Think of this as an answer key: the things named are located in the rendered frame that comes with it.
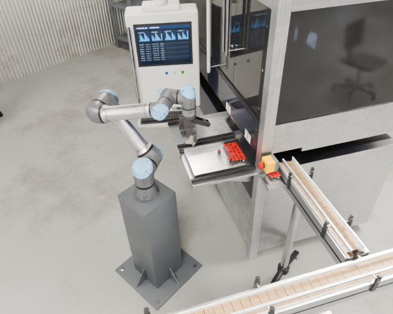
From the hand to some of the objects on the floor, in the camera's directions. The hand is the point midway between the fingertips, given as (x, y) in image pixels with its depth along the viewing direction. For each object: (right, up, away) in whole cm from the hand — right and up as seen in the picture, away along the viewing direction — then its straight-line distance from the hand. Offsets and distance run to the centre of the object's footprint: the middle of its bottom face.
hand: (194, 144), depth 197 cm
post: (+43, -83, +70) cm, 117 cm away
